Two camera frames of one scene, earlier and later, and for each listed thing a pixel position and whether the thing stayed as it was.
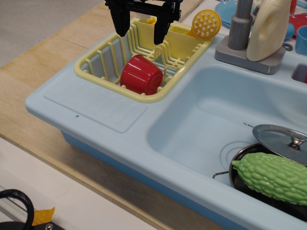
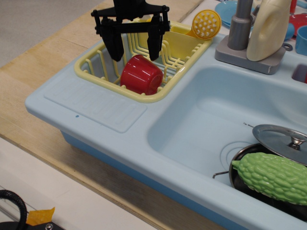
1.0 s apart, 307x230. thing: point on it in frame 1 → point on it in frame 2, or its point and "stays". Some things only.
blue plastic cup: [301, 40] stays
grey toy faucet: [232, 48] stays
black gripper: [121, 16] → [111, 27]
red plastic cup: [141, 74] stays
